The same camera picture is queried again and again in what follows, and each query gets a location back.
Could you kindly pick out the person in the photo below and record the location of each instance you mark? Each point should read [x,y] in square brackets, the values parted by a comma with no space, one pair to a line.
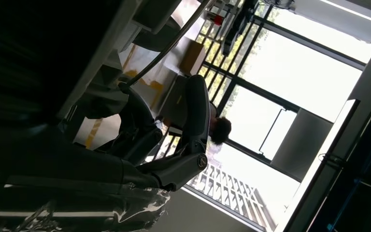
[220,131]

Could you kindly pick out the black window frame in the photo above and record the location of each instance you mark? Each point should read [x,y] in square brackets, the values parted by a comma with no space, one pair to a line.
[268,96]

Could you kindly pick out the long ceiling light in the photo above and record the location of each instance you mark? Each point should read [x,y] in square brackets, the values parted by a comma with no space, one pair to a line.
[352,12]

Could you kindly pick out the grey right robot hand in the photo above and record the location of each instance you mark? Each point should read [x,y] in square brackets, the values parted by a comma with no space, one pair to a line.
[60,166]

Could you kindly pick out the brown cardboard box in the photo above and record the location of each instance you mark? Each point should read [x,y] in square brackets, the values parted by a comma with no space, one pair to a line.
[193,59]

